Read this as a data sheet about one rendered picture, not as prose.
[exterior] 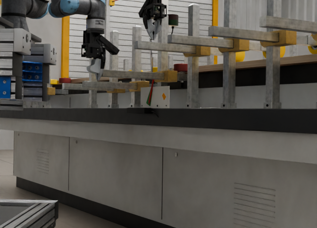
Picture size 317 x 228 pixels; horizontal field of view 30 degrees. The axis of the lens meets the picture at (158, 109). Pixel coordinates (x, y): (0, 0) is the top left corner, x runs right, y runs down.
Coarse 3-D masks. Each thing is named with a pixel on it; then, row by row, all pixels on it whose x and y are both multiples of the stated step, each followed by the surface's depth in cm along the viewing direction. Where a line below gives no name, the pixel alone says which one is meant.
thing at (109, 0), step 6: (108, 0) 570; (108, 6) 570; (108, 12) 570; (108, 18) 570; (108, 24) 571; (108, 30) 571; (108, 36) 571; (108, 54) 571; (108, 60) 571; (108, 66) 571
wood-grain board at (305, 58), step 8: (296, 56) 221; (304, 56) 218; (312, 56) 214; (216, 64) 264; (240, 64) 249; (248, 64) 245; (256, 64) 240; (264, 64) 236; (280, 64) 228; (288, 64) 227; (296, 64) 226; (200, 72) 278; (72, 80) 404; (80, 80) 392; (88, 80) 381; (104, 80) 363
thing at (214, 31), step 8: (208, 32) 192; (216, 32) 190; (224, 32) 192; (232, 32) 193; (240, 32) 195; (248, 32) 197; (256, 32) 199; (264, 32) 200; (256, 40) 201; (264, 40) 201; (272, 40) 202; (296, 40) 208; (304, 40) 210; (312, 40) 212
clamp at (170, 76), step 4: (156, 72) 274; (160, 72) 270; (164, 72) 268; (168, 72) 265; (172, 72) 266; (176, 72) 267; (164, 76) 268; (168, 76) 265; (172, 76) 266; (176, 76) 267; (156, 80) 274; (160, 80) 270; (164, 80) 268; (168, 80) 265; (172, 80) 266; (176, 80) 267
